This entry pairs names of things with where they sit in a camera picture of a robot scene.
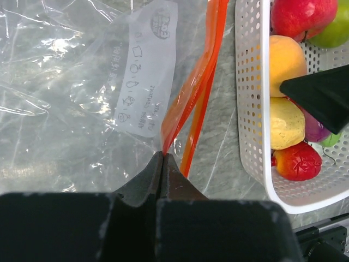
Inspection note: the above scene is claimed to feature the red apple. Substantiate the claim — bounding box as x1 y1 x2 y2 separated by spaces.
270 0 338 42

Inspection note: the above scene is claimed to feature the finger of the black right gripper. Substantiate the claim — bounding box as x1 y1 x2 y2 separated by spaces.
280 65 348 134

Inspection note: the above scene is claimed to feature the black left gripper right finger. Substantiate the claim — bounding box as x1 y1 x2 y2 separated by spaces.
160 153 208 201

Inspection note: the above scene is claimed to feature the orange peach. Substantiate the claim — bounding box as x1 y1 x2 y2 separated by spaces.
269 35 307 97

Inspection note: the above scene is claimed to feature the dark red wrinkled fruit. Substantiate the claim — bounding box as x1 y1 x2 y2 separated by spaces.
271 141 322 182

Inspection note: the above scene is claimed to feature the clear zip top bag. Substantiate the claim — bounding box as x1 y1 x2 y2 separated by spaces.
1 1 227 194

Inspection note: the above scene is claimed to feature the purple onion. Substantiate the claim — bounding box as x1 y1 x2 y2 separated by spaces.
300 108 331 142

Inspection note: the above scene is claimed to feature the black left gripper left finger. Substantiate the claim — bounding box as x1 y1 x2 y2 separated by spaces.
113 152 163 207

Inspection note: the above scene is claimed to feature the green bitter gourd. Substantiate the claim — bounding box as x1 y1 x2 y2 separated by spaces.
318 133 342 165

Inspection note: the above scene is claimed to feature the green pear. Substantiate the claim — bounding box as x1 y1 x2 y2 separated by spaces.
309 0 348 49

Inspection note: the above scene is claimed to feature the white perforated plastic basket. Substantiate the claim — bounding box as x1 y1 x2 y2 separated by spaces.
235 0 348 214

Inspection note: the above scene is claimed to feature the yellow pear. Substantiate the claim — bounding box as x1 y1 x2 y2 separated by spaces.
270 97 305 150

